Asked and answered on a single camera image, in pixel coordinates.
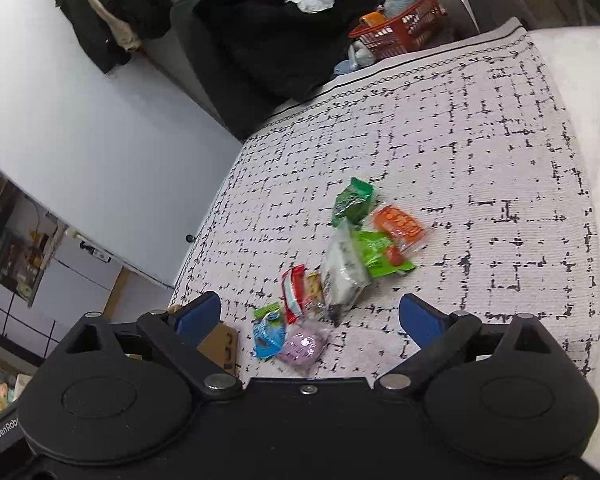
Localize blue snack packet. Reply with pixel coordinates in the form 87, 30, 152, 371
252, 302, 286, 360

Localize light green snack packet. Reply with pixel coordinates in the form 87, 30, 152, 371
352, 231, 416, 278

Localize white clear snack bag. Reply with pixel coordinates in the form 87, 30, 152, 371
320, 219, 370, 326

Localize orange candy packet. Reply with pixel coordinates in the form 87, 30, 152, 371
372, 204, 426, 255

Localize red teal snack packet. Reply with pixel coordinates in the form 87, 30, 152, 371
282, 264, 306, 325

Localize purple candy packet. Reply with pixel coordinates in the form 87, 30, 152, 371
276, 321, 329, 375

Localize dark green snack packet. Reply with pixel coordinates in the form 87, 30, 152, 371
332, 178, 374, 228

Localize brown cardboard box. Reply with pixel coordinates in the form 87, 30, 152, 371
165, 303, 242, 377

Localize patterned white bed blanket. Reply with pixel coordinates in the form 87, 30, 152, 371
172, 20, 600, 379

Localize black coat on chair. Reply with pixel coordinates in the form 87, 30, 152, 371
171, 0, 381, 141

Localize orange laundry basket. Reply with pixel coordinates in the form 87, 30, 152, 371
349, 0, 445, 60

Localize hanging dark clothes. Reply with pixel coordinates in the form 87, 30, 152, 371
55, 0, 172, 74

